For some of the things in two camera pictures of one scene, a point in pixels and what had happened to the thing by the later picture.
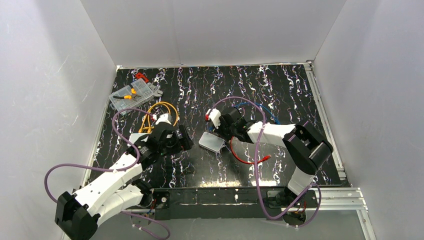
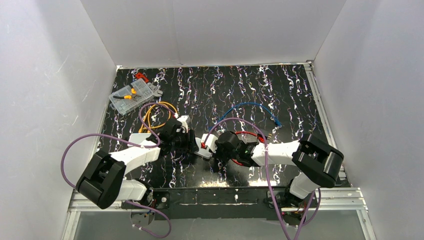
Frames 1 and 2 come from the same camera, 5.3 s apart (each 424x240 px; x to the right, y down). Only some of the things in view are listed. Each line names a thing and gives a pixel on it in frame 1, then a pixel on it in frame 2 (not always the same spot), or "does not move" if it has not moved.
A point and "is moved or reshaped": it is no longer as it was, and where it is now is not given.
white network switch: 211,142 is moved or reshaped
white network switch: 134,137 does not move
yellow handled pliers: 133,96 does not move
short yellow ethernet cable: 149,129 does not move
